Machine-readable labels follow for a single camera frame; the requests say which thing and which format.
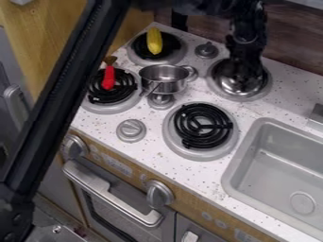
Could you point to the silver bowl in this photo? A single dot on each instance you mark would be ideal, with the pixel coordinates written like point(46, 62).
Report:
point(237, 87)

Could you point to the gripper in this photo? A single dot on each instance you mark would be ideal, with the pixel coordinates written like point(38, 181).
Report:
point(246, 52)

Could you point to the toy stove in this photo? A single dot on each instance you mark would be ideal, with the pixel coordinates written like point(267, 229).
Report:
point(202, 126)

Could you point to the yellow toy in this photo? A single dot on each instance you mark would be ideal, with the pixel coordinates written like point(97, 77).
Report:
point(154, 41)

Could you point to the silver pot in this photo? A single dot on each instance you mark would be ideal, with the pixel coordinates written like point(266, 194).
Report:
point(165, 78)

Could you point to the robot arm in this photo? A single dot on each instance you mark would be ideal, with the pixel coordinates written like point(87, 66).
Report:
point(248, 15)

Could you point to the red toy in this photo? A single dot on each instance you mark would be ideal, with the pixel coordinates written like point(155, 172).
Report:
point(108, 78)

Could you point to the toy sink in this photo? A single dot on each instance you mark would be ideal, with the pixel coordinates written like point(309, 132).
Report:
point(277, 170)

